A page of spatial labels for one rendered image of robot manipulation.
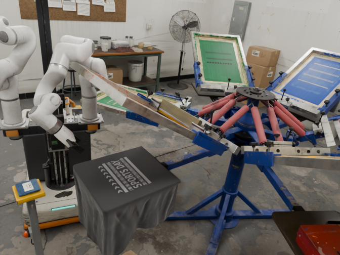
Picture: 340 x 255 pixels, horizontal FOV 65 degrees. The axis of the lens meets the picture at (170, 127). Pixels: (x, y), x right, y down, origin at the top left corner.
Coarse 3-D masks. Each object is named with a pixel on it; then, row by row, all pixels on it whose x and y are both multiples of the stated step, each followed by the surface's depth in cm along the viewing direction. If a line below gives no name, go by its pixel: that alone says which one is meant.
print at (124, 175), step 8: (120, 160) 169; (128, 160) 170; (104, 168) 160; (112, 168) 160; (120, 168) 161; (128, 168) 162; (136, 168) 163; (112, 176) 154; (120, 176) 155; (128, 176) 156; (136, 176) 156; (144, 176) 157; (112, 184) 148; (120, 184) 149; (128, 184) 149; (136, 184) 150; (144, 184) 151; (120, 192) 143
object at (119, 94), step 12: (84, 72) 128; (96, 84) 117; (108, 84) 112; (120, 96) 103; (132, 96) 169; (132, 108) 104; (144, 108) 108; (156, 120) 115; (168, 120) 119; (180, 132) 128; (192, 132) 133
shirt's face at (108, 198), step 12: (108, 156) 171; (120, 156) 173; (132, 156) 174; (144, 156) 176; (84, 168) 158; (96, 168) 159; (144, 168) 164; (156, 168) 165; (84, 180) 148; (96, 180) 149; (156, 180) 155; (168, 180) 156; (180, 180) 157; (96, 192) 141; (108, 192) 142; (132, 192) 144; (144, 192) 145; (108, 204) 134; (120, 204) 135
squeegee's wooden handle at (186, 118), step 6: (162, 102) 174; (168, 102) 170; (162, 108) 172; (168, 108) 169; (174, 108) 166; (180, 108) 163; (174, 114) 164; (180, 114) 161; (186, 114) 158; (180, 120) 159; (186, 120) 156; (192, 120) 154; (198, 120) 151
